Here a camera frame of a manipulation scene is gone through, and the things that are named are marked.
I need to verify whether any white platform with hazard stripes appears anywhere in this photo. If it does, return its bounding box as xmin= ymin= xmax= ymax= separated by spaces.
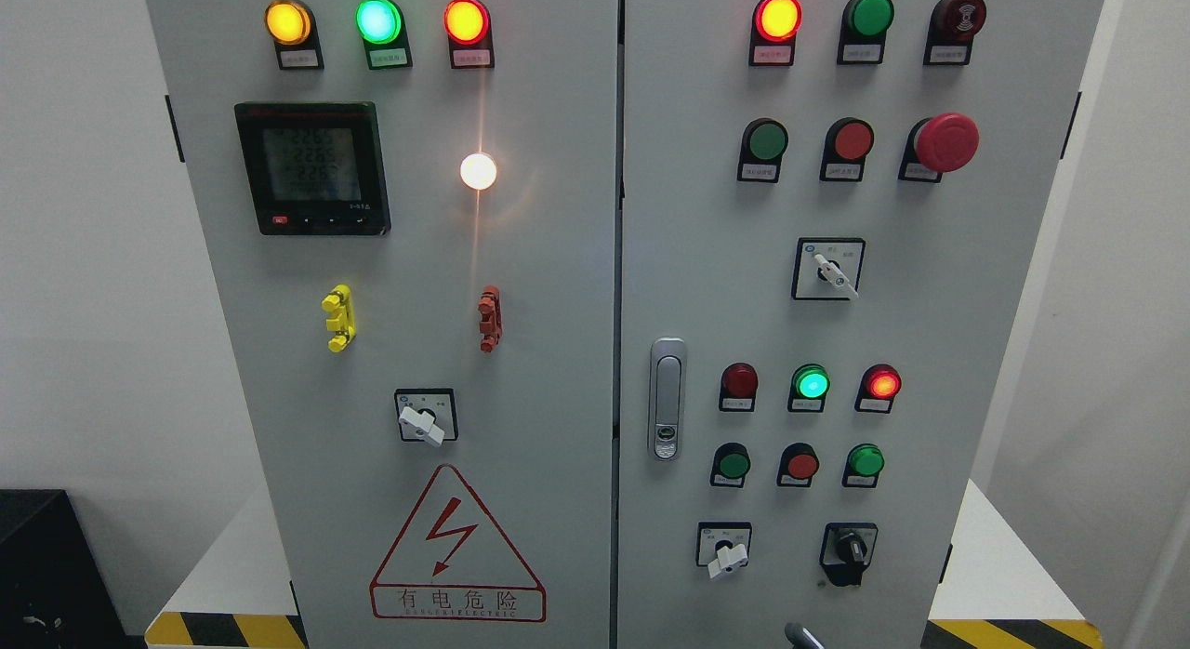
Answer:
xmin=144 ymin=483 xmax=1104 ymax=648

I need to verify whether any lower right green push button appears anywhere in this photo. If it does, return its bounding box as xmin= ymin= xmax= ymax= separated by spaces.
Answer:
xmin=841 ymin=443 xmax=887 ymax=488

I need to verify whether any black key selector switch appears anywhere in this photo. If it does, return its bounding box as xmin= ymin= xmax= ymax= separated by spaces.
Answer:
xmin=819 ymin=522 xmax=879 ymax=587

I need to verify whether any left door rotary switch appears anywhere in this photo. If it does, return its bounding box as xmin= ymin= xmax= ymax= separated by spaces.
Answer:
xmin=392 ymin=388 xmax=458 ymax=447

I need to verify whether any lower white rotary switch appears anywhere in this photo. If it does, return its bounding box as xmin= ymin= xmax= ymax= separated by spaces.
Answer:
xmin=696 ymin=522 xmax=752 ymax=581

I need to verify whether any black box at left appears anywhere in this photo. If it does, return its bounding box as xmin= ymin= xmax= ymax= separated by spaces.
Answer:
xmin=1 ymin=489 xmax=129 ymax=648

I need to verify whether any red push button upper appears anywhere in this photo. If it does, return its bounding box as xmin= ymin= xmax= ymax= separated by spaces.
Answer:
xmin=819 ymin=118 xmax=873 ymax=182

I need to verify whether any green start push button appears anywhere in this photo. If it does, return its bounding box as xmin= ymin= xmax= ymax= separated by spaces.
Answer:
xmin=709 ymin=442 xmax=751 ymax=488

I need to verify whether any lower right red indicator light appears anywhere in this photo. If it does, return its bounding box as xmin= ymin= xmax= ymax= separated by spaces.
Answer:
xmin=854 ymin=364 xmax=902 ymax=414

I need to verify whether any yellow indicator light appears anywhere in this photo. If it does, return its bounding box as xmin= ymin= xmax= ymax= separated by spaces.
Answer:
xmin=264 ymin=0 xmax=324 ymax=70

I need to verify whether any white indicator light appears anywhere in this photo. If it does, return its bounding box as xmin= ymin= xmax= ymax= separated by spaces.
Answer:
xmin=459 ymin=151 xmax=497 ymax=192

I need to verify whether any red push button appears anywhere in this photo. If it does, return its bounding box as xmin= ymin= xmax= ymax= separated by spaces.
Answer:
xmin=819 ymin=118 xmax=873 ymax=182
xmin=776 ymin=442 xmax=820 ymax=488

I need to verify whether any upper right rotary switch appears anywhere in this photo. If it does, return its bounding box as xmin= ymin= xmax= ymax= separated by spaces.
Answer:
xmin=791 ymin=237 xmax=866 ymax=301

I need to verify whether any lower green indicator light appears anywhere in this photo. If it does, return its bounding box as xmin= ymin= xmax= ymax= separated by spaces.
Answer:
xmin=787 ymin=364 xmax=829 ymax=413

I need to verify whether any black digital power meter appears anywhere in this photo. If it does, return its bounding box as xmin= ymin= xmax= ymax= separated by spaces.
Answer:
xmin=234 ymin=101 xmax=390 ymax=235

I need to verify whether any lower left red indicator light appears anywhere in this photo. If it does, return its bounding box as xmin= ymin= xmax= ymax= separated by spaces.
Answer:
xmin=719 ymin=364 xmax=760 ymax=412

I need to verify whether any green indicator light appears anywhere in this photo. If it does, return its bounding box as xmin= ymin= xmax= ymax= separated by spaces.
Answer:
xmin=787 ymin=364 xmax=829 ymax=413
xmin=353 ymin=0 xmax=413 ymax=70
xmin=837 ymin=0 xmax=895 ymax=65

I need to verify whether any silver door lock handle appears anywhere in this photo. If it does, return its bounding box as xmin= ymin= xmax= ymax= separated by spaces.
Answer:
xmin=647 ymin=338 xmax=687 ymax=461

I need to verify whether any red electric hazard warning sticker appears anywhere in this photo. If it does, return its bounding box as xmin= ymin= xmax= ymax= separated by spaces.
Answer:
xmin=369 ymin=464 xmax=547 ymax=623

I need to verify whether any dark red buzzer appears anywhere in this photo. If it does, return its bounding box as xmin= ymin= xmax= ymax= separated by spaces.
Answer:
xmin=923 ymin=0 xmax=987 ymax=67

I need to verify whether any grey right cabinet door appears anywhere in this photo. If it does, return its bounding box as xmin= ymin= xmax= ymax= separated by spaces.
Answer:
xmin=616 ymin=0 xmax=1104 ymax=648

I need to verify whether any yellow test terminal block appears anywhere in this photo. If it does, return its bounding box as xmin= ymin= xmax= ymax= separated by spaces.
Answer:
xmin=322 ymin=283 xmax=357 ymax=352

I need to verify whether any green indicator light top right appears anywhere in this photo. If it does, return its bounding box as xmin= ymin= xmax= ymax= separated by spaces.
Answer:
xmin=837 ymin=0 xmax=895 ymax=65

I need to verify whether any red indicator light top left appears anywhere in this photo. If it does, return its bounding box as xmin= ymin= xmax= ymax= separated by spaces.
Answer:
xmin=443 ymin=0 xmax=495 ymax=69

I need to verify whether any red emergency stop mushroom button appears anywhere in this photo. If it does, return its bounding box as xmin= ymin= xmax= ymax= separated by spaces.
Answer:
xmin=898 ymin=112 xmax=979 ymax=183

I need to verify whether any grey left cabinet door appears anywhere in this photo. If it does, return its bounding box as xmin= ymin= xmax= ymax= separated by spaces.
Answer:
xmin=146 ymin=0 xmax=619 ymax=648

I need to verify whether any red test terminal block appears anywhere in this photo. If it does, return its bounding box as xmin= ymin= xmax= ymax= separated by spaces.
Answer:
xmin=477 ymin=285 xmax=503 ymax=352

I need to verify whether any lower red push button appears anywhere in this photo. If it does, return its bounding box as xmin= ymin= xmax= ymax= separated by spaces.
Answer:
xmin=776 ymin=442 xmax=820 ymax=488

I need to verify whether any green push button upper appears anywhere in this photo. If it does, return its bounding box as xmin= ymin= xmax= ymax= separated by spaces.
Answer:
xmin=735 ymin=118 xmax=789 ymax=185

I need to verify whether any green indicator light top left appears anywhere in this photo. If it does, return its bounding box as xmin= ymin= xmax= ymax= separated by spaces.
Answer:
xmin=353 ymin=0 xmax=413 ymax=70

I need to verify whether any red indicator light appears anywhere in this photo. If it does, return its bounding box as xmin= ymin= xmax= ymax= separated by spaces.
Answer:
xmin=443 ymin=0 xmax=495 ymax=69
xmin=719 ymin=364 xmax=760 ymax=412
xmin=749 ymin=0 xmax=802 ymax=67
xmin=854 ymin=364 xmax=902 ymax=414

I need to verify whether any grey cabinet door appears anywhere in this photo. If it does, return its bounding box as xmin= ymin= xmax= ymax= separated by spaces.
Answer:
xmin=616 ymin=0 xmax=1104 ymax=648
xmin=146 ymin=0 xmax=619 ymax=648

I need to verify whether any red indicator light top right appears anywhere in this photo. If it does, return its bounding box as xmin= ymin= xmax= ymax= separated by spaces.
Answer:
xmin=749 ymin=0 xmax=802 ymax=67

